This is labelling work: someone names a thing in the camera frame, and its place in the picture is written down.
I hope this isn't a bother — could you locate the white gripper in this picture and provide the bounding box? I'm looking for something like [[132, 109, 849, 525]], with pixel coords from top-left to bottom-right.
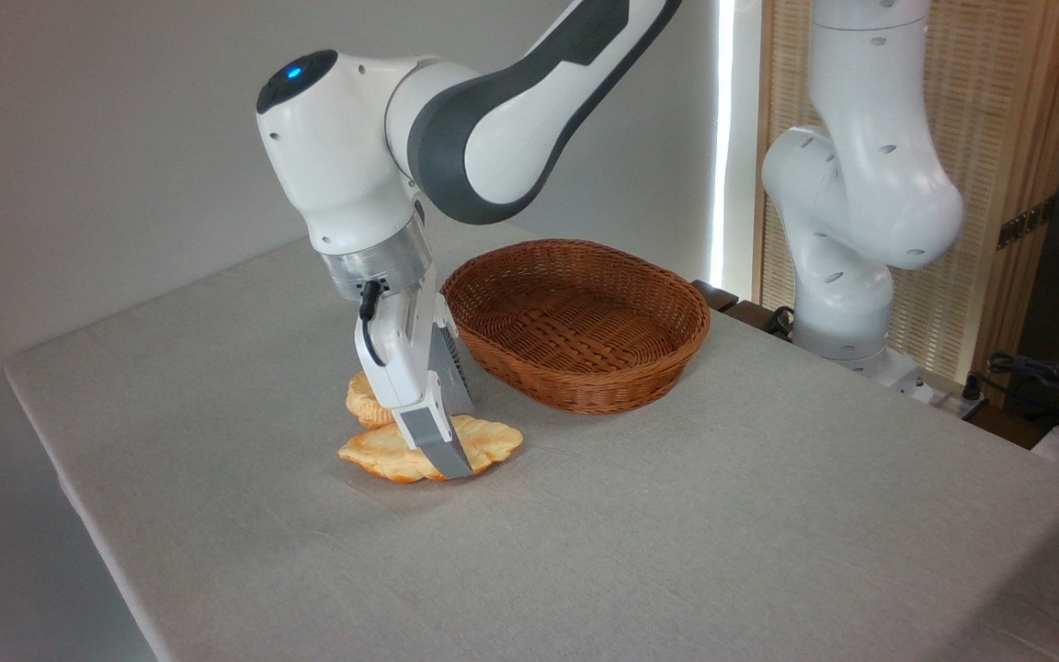
[[353, 276, 476, 481]]

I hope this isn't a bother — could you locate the leaf-shaped bread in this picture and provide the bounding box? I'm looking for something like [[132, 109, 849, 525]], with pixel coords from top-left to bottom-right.
[[338, 416, 525, 485]]

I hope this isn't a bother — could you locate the small round thick bread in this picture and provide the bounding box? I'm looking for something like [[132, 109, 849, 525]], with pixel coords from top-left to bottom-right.
[[346, 371, 397, 431]]

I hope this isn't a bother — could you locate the brown wicker basket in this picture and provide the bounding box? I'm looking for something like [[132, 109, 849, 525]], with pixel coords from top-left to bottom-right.
[[440, 239, 712, 417]]

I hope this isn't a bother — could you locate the grey tablecloth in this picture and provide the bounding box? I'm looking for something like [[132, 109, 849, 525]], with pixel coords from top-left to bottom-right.
[[4, 221, 1059, 662]]

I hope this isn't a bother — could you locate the dark wooden furniture edge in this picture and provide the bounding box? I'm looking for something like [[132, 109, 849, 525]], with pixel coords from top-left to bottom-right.
[[690, 279, 795, 341]]

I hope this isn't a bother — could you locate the metal screen hinge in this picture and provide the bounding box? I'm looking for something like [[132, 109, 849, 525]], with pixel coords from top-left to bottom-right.
[[996, 196, 1058, 251]]

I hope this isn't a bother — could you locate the wooden bamboo folding screen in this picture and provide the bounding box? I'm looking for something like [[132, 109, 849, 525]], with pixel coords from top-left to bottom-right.
[[755, 0, 1059, 387]]

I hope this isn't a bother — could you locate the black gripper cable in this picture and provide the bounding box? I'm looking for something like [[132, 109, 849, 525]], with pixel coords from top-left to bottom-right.
[[359, 280, 391, 368]]

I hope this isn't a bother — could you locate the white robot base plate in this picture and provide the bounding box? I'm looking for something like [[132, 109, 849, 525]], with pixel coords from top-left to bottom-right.
[[847, 348, 939, 405]]

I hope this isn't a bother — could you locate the black cable bundle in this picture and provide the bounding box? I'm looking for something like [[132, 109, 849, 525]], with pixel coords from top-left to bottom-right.
[[985, 349, 1059, 419]]

